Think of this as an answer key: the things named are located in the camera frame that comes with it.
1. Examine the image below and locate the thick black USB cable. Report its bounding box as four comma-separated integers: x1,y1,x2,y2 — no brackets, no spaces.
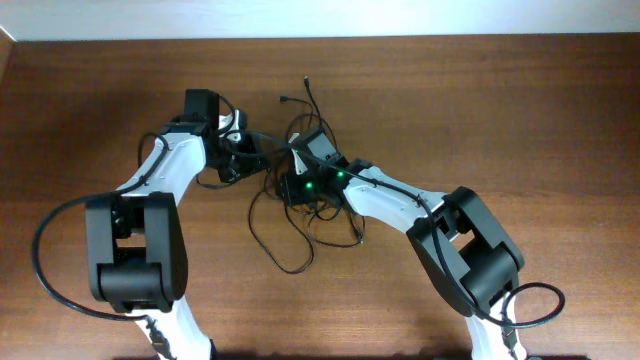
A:
259,149,367,249

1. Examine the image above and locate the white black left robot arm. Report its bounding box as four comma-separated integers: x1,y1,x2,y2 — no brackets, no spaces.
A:
85,115,260,359

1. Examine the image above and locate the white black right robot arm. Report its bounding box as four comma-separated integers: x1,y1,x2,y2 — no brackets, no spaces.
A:
280,160,527,359

